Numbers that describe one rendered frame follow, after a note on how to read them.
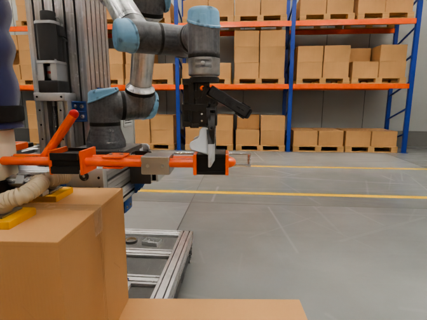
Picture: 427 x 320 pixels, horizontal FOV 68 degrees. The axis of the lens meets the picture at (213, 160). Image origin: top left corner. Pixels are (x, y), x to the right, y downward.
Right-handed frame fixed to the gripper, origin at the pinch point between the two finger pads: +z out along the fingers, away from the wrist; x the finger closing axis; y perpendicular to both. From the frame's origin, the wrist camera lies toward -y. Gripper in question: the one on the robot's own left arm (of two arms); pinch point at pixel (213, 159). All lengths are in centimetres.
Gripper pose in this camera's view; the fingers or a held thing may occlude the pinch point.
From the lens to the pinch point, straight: 78.7
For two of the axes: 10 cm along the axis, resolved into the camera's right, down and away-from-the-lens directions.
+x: -0.4, 1.9, -9.8
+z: 0.0, 9.8, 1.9
